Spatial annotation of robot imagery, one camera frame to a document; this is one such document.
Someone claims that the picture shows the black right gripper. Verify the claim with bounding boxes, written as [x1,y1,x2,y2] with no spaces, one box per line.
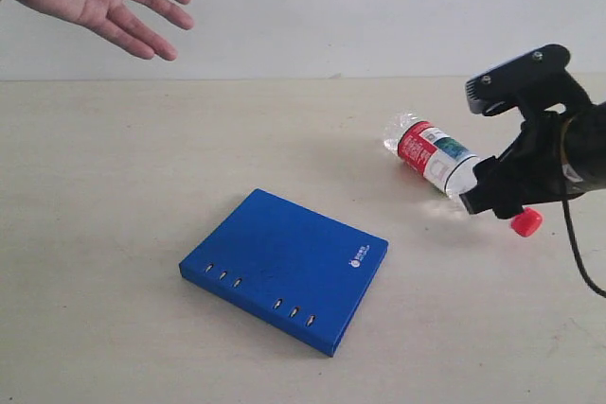
[459,113,568,220]

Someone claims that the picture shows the clear water bottle red cap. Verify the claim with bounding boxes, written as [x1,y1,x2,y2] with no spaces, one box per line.
[381,111,544,238]

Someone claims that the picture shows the blue ring binder notebook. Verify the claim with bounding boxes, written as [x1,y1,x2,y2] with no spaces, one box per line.
[179,188,388,357]

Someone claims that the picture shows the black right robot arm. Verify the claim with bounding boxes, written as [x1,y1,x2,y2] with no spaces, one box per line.
[461,103,605,220]

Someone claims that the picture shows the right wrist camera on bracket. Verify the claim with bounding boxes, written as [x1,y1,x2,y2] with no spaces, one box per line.
[465,44,592,118]

